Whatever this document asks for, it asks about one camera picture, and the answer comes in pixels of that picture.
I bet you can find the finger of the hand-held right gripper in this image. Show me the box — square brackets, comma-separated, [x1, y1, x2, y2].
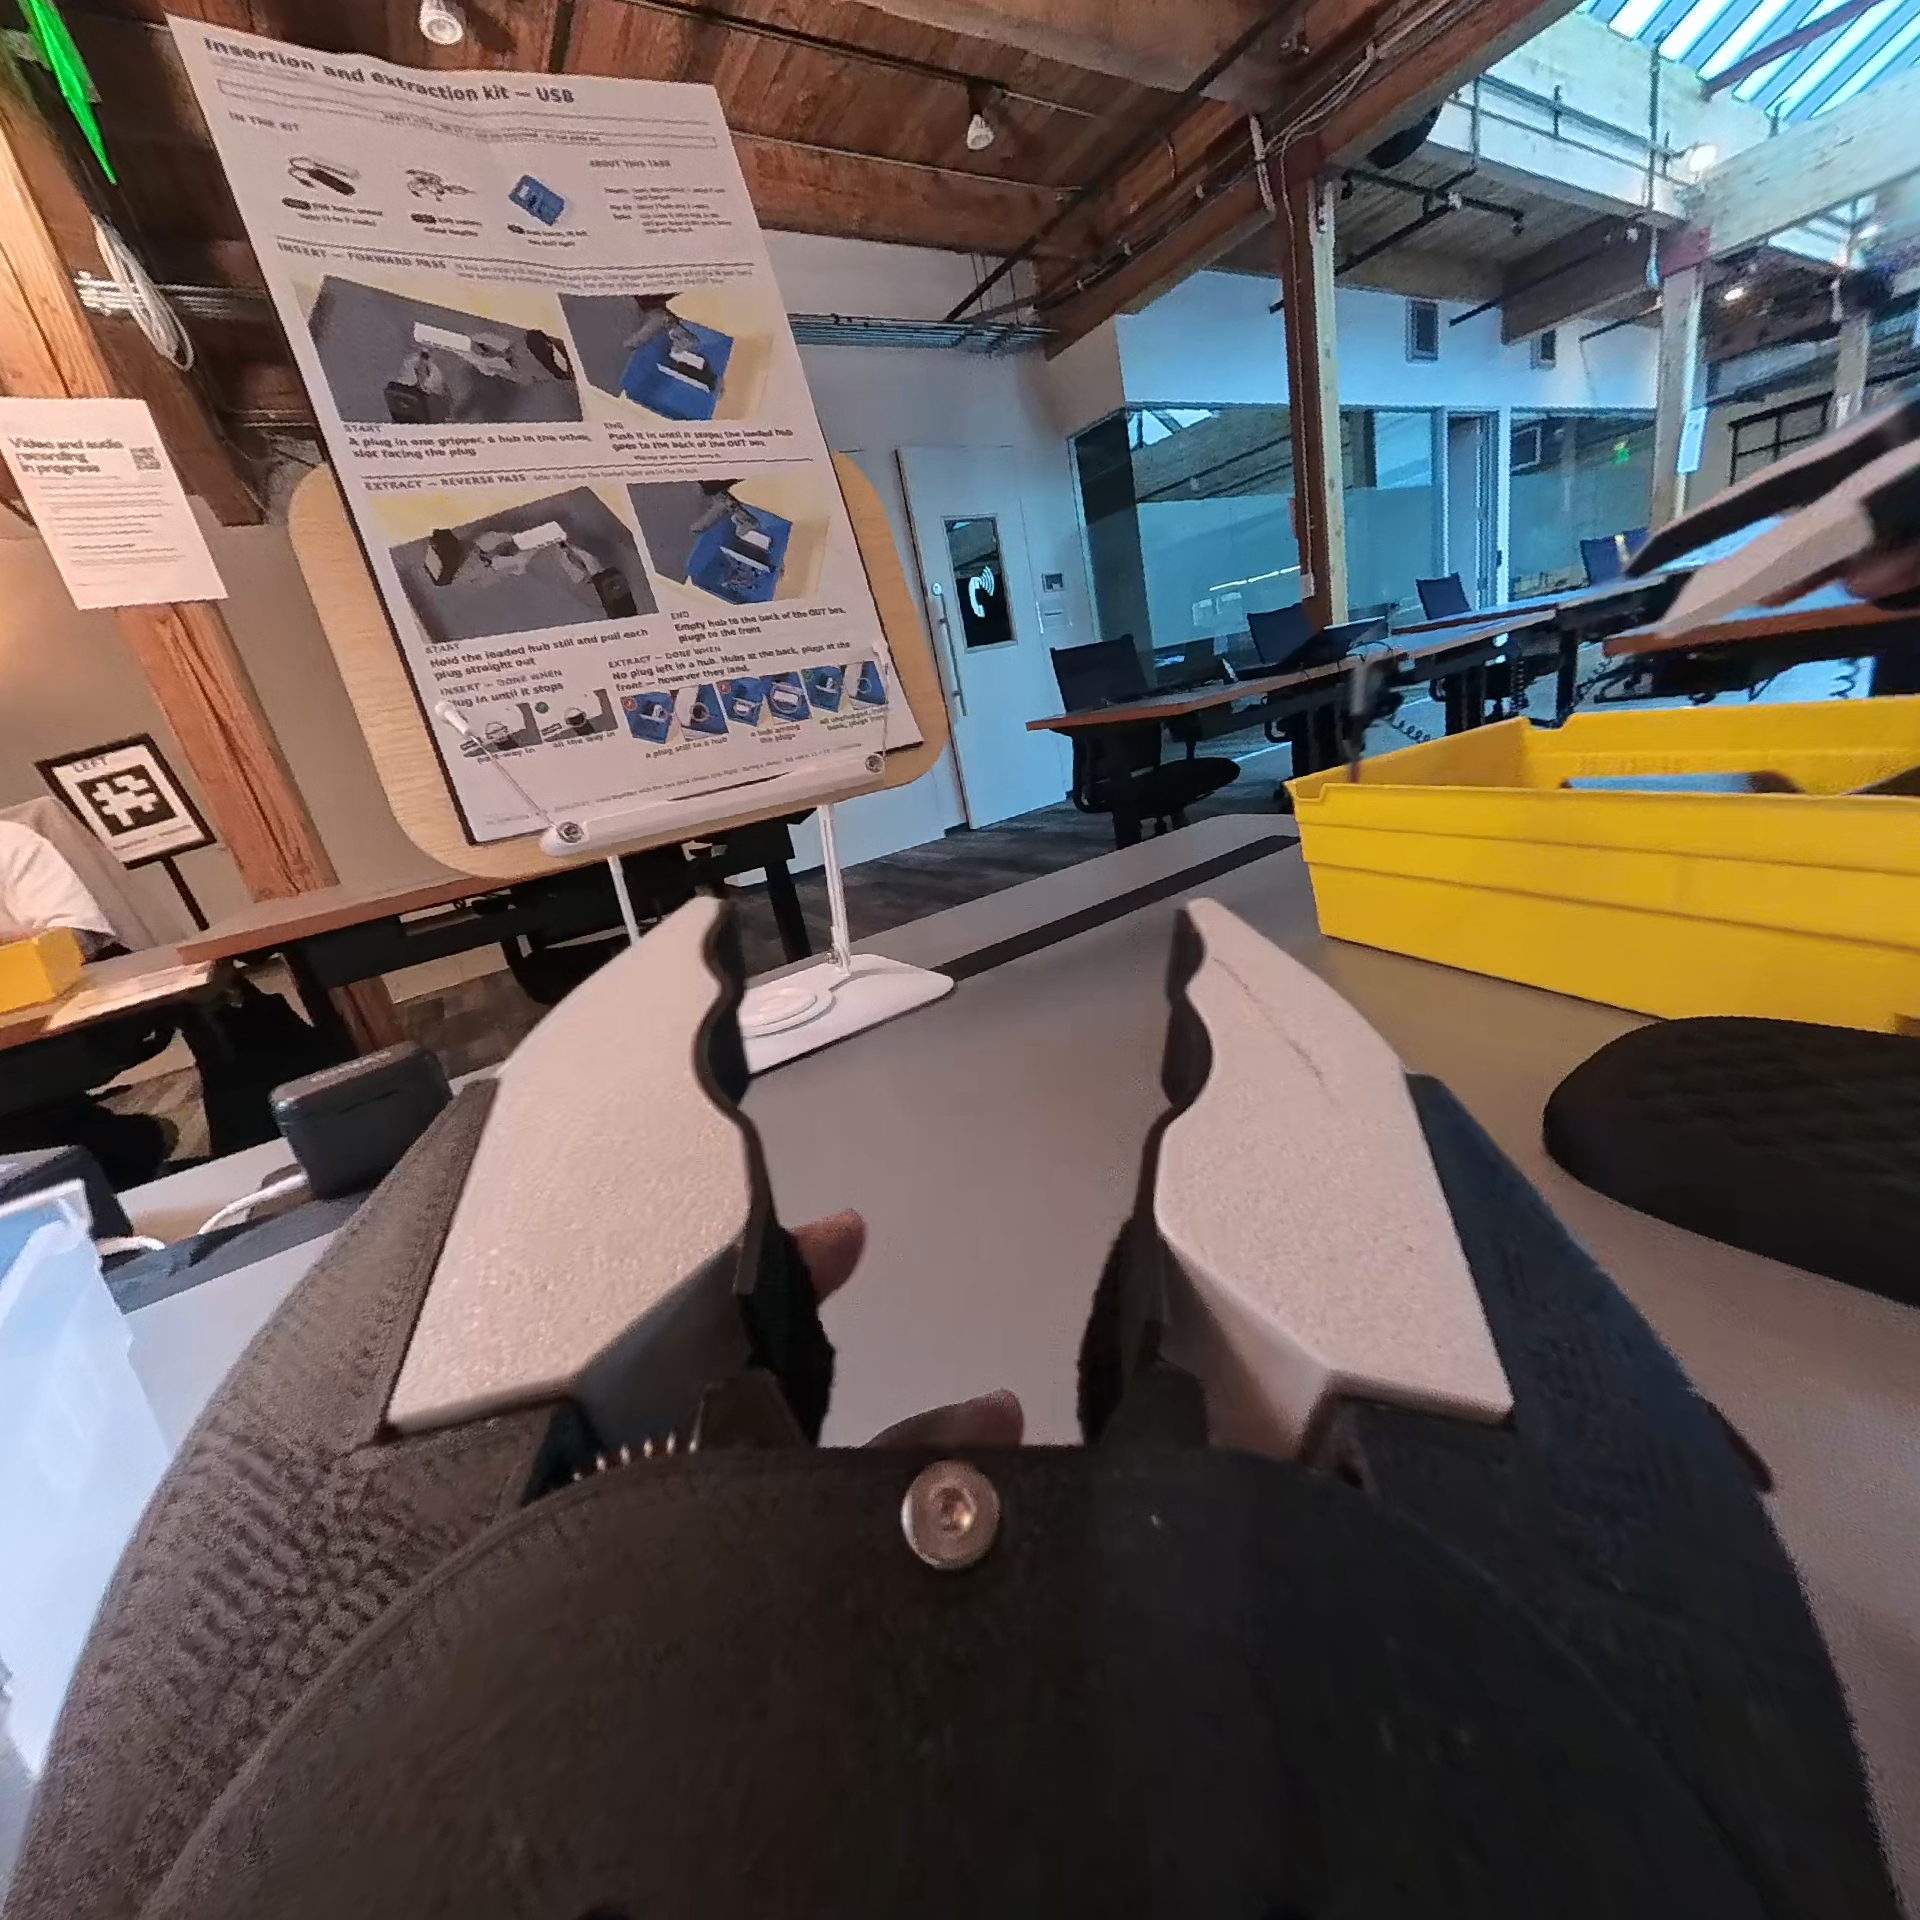
[1654, 484, 1920, 637]
[1624, 394, 1920, 583]

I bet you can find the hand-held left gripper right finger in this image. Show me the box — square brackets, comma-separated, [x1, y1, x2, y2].
[1076, 892, 1518, 1464]

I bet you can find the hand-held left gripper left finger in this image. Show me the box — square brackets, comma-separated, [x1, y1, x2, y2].
[383, 892, 840, 1453]

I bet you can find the yellow plastic bin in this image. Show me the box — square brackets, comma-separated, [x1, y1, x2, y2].
[1287, 695, 1920, 1037]

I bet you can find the clear plastic bin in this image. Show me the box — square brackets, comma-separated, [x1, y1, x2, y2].
[0, 1177, 173, 1771]

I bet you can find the person's left hand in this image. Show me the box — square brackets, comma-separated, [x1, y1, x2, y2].
[790, 1208, 1029, 1452]

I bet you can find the wooden top desk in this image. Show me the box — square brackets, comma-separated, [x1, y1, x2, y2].
[1605, 598, 1920, 707]
[0, 856, 813, 1142]
[1028, 607, 1562, 842]

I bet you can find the dark grey rounded case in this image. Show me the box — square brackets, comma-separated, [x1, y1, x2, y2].
[270, 1044, 455, 1200]

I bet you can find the white board stand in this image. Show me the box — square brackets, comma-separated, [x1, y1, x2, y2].
[533, 800, 958, 1075]

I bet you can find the black round pad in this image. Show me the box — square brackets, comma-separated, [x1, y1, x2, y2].
[1542, 1016, 1920, 1307]

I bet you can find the black office chair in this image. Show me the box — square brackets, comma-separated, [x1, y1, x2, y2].
[1051, 634, 1241, 852]
[1247, 604, 1388, 677]

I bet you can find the white door with phone sign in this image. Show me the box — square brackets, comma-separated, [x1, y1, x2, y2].
[898, 442, 1086, 829]

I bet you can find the black and white marker sign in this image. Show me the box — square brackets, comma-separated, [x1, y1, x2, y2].
[38, 731, 218, 933]

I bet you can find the small yellow bin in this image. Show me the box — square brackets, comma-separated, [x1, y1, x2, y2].
[0, 926, 83, 1016]

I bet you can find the printed instruction sheet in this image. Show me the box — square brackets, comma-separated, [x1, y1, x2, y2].
[164, 14, 925, 845]

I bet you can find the white paper notice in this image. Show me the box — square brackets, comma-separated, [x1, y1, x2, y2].
[0, 395, 231, 609]

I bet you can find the white cable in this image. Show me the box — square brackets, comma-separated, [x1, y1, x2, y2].
[96, 1167, 310, 1259]

